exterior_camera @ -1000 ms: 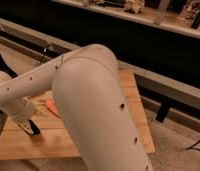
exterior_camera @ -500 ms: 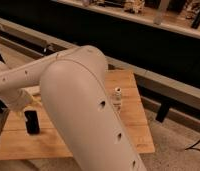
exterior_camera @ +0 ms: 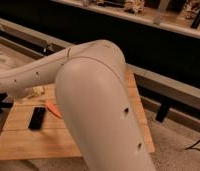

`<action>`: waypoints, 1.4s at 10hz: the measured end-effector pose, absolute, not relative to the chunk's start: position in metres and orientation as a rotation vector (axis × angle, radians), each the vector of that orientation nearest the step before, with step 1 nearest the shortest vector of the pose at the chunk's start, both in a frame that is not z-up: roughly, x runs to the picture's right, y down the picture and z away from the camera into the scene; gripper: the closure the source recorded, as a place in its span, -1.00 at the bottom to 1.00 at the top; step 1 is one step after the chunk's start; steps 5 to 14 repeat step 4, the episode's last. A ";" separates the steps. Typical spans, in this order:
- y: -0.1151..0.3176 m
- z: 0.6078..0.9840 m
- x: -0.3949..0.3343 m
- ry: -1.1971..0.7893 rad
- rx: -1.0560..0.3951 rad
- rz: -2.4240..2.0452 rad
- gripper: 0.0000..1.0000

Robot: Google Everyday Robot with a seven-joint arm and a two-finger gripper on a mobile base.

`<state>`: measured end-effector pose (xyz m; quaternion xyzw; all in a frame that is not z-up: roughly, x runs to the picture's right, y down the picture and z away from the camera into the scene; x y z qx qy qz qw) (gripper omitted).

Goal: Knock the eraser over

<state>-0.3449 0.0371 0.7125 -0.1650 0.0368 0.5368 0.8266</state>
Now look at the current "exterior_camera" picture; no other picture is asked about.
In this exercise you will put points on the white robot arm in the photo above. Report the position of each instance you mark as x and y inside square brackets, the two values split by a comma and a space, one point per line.
[91, 94]

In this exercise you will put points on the orange carrot toy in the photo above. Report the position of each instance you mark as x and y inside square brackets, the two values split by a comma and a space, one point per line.
[53, 109]

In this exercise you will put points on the wooden table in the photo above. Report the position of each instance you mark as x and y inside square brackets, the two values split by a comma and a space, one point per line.
[18, 142]

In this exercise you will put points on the black eraser block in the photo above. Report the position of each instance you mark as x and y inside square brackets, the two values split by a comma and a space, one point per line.
[37, 118]

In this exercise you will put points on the white sponge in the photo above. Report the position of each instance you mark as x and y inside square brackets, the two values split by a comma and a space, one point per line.
[34, 92]

